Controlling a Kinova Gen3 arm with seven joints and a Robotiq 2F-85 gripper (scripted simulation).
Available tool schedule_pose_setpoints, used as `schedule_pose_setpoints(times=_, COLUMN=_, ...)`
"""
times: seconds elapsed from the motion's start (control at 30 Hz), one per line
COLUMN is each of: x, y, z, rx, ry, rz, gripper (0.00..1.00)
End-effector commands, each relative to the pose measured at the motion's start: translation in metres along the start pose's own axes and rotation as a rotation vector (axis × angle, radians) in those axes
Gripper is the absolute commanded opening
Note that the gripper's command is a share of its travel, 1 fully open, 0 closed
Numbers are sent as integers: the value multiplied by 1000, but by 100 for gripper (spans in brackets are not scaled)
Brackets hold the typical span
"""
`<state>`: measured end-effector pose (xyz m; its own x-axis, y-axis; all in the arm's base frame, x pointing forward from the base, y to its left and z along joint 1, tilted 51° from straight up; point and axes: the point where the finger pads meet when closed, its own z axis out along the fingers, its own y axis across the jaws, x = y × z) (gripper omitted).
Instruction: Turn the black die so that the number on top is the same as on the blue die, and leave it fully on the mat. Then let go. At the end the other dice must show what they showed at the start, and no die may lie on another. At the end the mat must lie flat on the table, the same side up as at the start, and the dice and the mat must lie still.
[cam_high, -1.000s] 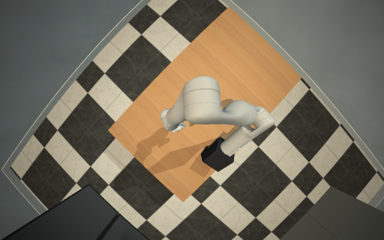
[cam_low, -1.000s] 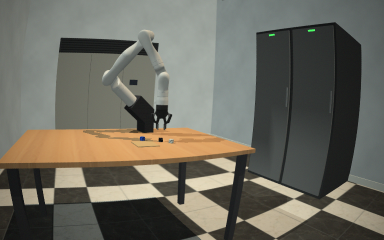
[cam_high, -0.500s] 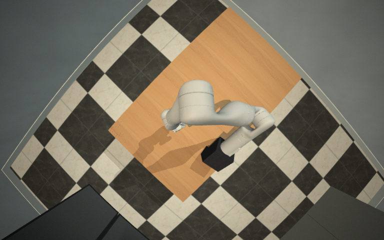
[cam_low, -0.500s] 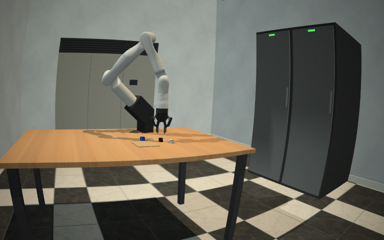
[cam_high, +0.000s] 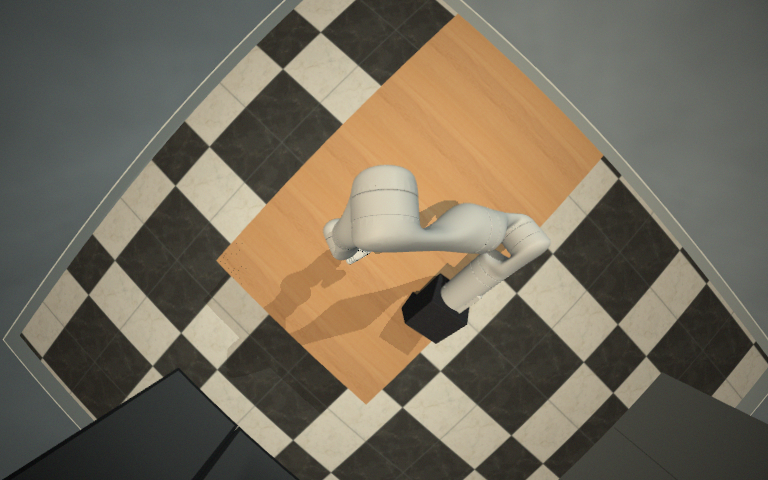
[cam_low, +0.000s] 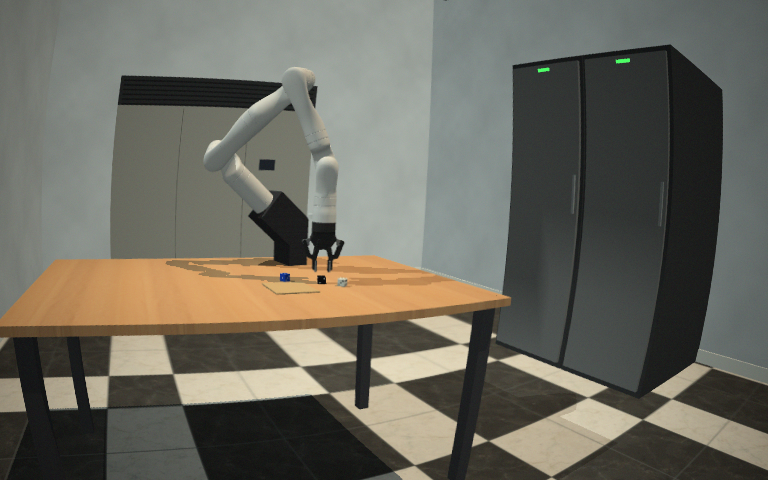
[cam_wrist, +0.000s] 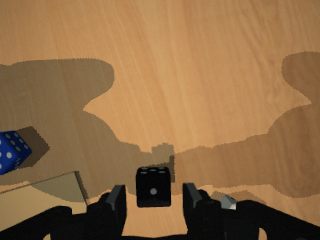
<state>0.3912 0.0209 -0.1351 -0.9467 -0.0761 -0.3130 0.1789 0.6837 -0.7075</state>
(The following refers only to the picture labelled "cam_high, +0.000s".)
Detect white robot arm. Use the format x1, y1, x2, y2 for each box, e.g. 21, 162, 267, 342
323, 165, 551, 313

